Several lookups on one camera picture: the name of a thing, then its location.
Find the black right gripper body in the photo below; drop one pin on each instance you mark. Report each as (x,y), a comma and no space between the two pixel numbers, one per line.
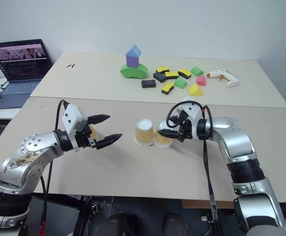
(185,130)

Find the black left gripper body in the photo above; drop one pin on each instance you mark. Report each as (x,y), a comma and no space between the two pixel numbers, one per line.
(81,140)

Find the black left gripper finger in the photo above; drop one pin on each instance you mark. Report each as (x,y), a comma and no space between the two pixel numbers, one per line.
(99,119)
(108,141)

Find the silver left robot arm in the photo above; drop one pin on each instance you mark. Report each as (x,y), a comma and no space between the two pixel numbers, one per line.
(29,157)

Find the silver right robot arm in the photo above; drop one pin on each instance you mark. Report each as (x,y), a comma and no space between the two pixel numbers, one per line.
(241,152)

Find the clear cup lying down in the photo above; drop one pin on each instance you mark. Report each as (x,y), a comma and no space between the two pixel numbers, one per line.
(144,132)

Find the yellow and black sponge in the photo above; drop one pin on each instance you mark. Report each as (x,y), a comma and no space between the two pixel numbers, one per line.
(184,73)
(168,88)
(171,74)
(162,70)

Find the yellow foam block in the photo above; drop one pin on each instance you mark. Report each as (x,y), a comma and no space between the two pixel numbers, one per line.
(195,90)

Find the pink foam block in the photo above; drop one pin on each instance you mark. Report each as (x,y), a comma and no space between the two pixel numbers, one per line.
(201,80)

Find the green foam arch block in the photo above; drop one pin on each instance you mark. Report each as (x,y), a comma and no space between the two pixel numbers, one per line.
(133,71)

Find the small dark scraps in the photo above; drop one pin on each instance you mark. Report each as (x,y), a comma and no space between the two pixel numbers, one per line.
(71,66)

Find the white glue gun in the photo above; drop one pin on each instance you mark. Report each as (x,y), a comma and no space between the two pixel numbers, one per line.
(223,76)

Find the purple foam cube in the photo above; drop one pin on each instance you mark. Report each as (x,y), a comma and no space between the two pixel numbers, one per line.
(132,61)

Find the blue foam roof block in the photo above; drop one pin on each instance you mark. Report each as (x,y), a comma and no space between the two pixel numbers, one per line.
(133,51)

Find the dark rounded shape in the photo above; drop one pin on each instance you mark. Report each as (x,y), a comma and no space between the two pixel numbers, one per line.
(176,224)
(115,225)

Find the grey open laptop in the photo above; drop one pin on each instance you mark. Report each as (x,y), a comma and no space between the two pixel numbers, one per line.
(17,73)

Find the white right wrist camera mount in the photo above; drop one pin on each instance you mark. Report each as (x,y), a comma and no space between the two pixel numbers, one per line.
(194,111)

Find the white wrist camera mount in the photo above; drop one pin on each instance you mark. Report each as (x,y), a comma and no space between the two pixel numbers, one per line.
(194,111)
(72,117)

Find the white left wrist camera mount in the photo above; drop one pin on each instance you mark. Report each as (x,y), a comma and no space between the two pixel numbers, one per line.
(72,117)

